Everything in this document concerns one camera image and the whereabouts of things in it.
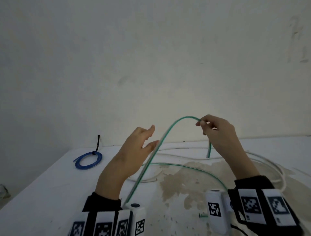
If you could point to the person's right fingers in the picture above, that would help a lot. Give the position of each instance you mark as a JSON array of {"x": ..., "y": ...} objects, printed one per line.
[{"x": 207, "y": 122}]

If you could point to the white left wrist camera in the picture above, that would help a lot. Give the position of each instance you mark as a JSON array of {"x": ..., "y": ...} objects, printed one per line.
[{"x": 137, "y": 216}]

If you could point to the black left marker wristband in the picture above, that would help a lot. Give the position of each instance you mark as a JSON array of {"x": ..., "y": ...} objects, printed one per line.
[{"x": 104, "y": 225}]

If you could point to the black zip tie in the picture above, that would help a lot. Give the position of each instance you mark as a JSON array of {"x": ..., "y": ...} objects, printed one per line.
[{"x": 97, "y": 143}]

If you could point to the blue coiled tube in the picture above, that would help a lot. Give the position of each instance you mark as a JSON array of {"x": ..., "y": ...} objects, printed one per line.
[{"x": 83, "y": 167}]

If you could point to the person's left hand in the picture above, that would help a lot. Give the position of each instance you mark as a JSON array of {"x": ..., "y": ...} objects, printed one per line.
[{"x": 124, "y": 160}]

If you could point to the green plastic tube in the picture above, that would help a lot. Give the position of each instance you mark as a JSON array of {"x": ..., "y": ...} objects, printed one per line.
[{"x": 155, "y": 150}]

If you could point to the small green tube piece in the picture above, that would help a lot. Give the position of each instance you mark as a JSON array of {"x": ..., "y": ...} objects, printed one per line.
[{"x": 203, "y": 215}]

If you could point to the person's right hand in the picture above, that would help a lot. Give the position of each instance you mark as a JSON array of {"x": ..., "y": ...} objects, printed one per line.
[{"x": 226, "y": 141}]

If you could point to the black marker wristband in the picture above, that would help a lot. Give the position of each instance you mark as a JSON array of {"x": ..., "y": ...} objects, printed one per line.
[
  {"x": 104, "y": 225},
  {"x": 262, "y": 206}
]

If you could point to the person's left thumb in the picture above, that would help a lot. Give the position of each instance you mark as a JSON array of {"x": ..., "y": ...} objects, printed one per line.
[{"x": 151, "y": 145}]

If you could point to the black right marker wristband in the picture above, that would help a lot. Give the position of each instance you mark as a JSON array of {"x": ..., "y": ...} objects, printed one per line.
[{"x": 262, "y": 206}]

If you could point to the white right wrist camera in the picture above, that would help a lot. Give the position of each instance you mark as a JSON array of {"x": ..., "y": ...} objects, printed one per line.
[{"x": 215, "y": 206}]

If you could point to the white plastic tube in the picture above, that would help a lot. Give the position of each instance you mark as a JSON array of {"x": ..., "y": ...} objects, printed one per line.
[{"x": 267, "y": 163}]

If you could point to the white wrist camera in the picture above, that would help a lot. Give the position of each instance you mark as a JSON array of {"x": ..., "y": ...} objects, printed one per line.
[
  {"x": 215, "y": 206},
  {"x": 137, "y": 216}
]

